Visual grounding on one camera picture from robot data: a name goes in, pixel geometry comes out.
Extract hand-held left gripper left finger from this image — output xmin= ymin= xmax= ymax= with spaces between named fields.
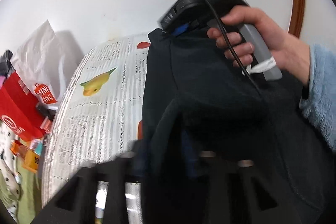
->
xmin=34 ymin=139 xmax=144 ymax=224

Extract person's right forearm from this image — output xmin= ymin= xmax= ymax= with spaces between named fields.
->
xmin=299 ymin=44 xmax=336 ymax=153

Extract person's right hand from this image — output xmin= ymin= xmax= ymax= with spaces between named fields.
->
xmin=207 ymin=7 xmax=312 ymax=88

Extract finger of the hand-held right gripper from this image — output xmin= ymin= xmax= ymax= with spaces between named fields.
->
xmin=172 ymin=24 xmax=191 ymax=37

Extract white wrist cord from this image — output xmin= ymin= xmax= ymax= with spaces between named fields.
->
xmin=242 ymin=56 xmax=277 ymax=76

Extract black garment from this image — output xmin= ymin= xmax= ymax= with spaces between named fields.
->
xmin=141 ymin=27 xmax=332 ymax=224

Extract fruit print tablecloth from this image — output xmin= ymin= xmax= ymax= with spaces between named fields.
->
xmin=39 ymin=33 xmax=152 ymax=224

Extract white polka dot cloth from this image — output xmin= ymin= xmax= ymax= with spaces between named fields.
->
xmin=0 ymin=121 xmax=22 ymax=217

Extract black bag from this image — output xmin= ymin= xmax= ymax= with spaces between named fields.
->
xmin=0 ymin=49 xmax=14 ymax=75

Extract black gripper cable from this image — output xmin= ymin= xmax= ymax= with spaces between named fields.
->
xmin=193 ymin=0 xmax=263 ymax=95

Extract red paper bag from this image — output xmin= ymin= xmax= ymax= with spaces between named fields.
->
xmin=0 ymin=70 xmax=49 ymax=142

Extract orange snack packets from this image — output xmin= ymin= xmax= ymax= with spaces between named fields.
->
xmin=10 ymin=139 xmax=43 ymax=174

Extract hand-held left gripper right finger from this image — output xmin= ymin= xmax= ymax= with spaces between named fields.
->
xmin=182 ymin=132 xmax=297 ymax=224

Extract white shopping bag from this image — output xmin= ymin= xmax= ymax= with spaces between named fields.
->
xmin=12 ymin=19 xmax=85 ymax=109

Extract green bedding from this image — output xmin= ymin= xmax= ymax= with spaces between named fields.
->
xmin=0 ymin=156 xmax=43 ymax=224

